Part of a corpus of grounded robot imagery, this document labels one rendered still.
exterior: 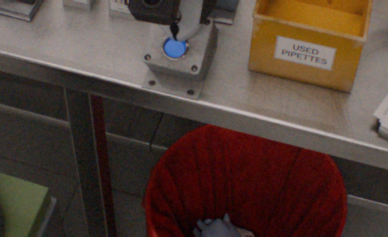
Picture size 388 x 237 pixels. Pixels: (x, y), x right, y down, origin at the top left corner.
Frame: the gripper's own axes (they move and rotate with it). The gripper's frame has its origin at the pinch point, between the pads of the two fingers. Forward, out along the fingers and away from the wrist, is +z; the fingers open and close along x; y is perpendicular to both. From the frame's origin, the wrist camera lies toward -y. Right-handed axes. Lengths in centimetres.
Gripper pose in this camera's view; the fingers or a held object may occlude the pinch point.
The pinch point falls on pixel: (175, 37)
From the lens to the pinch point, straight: 94.9
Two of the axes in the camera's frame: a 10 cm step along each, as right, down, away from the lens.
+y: 2.8, -7.7, 5.7
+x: -9.6, -2.4, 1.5
